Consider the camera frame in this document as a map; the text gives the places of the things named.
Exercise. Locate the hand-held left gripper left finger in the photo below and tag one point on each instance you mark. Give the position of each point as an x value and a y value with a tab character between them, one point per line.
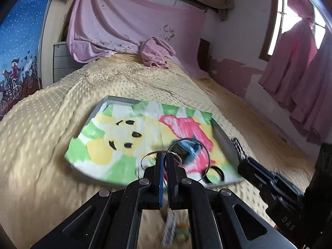
161	181

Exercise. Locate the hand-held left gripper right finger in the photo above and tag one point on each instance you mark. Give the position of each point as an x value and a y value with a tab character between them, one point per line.
168	179

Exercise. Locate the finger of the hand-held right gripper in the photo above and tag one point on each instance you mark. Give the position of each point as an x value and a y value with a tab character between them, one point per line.
262	168
249	173

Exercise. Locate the blue smartwatch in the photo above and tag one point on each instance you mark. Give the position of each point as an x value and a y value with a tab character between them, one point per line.
190	150

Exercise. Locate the grey tray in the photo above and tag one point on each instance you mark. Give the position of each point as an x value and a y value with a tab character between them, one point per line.
225	142

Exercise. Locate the colourful printed cloth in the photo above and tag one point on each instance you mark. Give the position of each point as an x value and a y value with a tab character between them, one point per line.
109	140

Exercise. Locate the pink window curtain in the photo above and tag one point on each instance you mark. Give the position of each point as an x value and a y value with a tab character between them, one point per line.
288	64
316	96

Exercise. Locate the crumpled pink towel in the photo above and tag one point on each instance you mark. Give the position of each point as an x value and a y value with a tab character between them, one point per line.
155	53

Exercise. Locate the dark brown board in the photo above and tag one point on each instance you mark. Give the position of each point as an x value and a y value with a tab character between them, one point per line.
203	54

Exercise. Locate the grey drawer cabinet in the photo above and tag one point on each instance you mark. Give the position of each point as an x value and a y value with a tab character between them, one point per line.
62	62

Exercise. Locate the pink hanging sheet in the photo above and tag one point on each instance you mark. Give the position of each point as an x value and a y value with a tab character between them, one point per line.
116	23

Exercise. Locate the light wooden panel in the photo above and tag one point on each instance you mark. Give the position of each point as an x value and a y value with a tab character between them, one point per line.
51	31

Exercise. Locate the blue dotted printed curtain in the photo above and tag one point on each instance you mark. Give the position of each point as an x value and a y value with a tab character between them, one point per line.
18	44

